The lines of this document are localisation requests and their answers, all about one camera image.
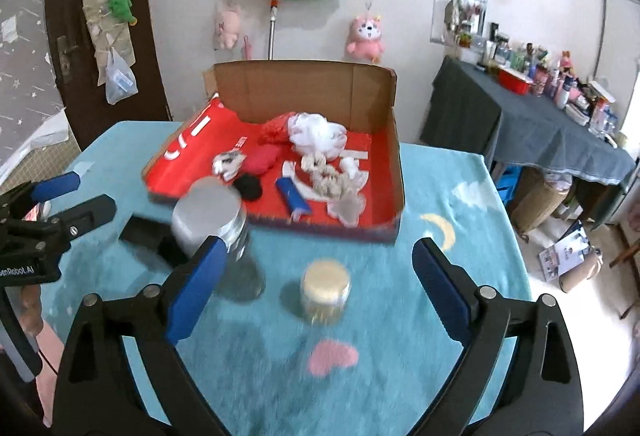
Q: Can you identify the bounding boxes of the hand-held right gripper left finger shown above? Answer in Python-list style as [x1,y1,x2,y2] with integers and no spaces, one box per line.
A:
[50,235,228,436]

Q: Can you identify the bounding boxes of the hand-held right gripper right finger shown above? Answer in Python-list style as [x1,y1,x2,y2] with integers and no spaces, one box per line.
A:
[411,237,586,436]

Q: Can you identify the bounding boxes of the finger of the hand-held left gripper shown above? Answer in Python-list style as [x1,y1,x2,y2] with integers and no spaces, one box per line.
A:
[0,194,117,248]
[0,171,82,220]

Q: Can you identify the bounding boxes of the black knit flower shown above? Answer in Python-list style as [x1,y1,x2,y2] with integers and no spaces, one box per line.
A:
[234,175,264,202]

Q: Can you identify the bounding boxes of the small white plush keychain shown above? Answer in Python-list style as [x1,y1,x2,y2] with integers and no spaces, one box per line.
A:
[211,151,247,183]

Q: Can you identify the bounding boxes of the blue cloth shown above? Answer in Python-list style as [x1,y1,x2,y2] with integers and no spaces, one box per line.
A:
[276,177,312,223]

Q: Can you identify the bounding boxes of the red heart plush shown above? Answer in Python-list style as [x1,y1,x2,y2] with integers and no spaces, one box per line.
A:
[240,146,282,177]

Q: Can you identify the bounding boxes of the cream crocheted scrunchie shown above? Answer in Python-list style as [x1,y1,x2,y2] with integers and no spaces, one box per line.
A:
[301,155,352,200]

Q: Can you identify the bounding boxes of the orange-red knit ball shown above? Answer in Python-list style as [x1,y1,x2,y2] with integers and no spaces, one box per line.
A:
[258,113,302,148]

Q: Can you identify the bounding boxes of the white mesh bath pouf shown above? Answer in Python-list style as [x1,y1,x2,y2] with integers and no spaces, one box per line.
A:
[287,112,347,158]

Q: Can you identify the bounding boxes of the cardboard box red lining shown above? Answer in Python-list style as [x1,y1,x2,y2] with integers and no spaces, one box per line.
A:
[141,61,405,245]

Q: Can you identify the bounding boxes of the person's left hand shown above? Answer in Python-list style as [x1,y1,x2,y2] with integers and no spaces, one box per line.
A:
[19,285,47,338]

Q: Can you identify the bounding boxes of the floral patterned tin box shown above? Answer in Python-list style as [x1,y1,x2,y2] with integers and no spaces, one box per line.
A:
[118,213,192,268]

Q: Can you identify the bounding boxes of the large glass jar metal lid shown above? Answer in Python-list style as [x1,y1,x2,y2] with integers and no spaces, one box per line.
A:
[171,177,266,303]

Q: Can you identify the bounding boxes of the small glass jar yellow capsules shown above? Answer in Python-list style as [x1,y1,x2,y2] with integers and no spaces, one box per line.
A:
[299,259,352,328]

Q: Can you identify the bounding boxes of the clear plastic bag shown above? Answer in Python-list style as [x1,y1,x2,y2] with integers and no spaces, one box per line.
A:
[104,47,139,105]

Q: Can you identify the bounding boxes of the blue plastic stool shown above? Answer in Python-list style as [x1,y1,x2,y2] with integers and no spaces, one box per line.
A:
[497,163,524,205]

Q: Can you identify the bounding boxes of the magazine on floor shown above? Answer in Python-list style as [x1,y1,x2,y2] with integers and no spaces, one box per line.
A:
[538,220,592,278]

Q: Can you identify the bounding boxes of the beige bottle on floor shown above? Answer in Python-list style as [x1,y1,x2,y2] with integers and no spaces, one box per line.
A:
[559,250,604,294]

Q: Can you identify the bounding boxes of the dark brown door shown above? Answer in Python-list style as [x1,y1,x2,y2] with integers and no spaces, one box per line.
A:
[45,0,173,138]

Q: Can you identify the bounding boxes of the beige hanging organizer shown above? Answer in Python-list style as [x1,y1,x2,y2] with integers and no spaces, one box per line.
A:
[74,0,139,68]

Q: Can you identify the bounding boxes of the side table with toiletries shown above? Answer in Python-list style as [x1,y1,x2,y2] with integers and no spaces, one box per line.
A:
[420,56,637,228]

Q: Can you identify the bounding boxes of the green plush toy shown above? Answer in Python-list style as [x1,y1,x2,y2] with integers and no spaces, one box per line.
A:
[109,0,139,26]

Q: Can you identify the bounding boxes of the red basin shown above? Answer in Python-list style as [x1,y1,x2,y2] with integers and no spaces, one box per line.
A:
[497,68,534,96]

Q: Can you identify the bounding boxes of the pink bunny plush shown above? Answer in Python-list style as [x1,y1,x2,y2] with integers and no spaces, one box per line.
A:
[214,1,242,50]

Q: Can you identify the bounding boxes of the clutter of cosmetic bottles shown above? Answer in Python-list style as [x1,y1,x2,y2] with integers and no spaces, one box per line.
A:
[450,0,629,138]

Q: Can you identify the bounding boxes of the white pole red cap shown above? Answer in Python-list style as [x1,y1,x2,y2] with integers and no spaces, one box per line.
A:
[267,0,282,62]

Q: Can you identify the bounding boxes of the pink cat plush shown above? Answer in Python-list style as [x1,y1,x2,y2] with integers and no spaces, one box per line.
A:
[346,14,386,64]

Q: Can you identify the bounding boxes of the metal door handle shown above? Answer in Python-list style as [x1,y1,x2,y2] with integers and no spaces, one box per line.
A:
[56,36,81,78]

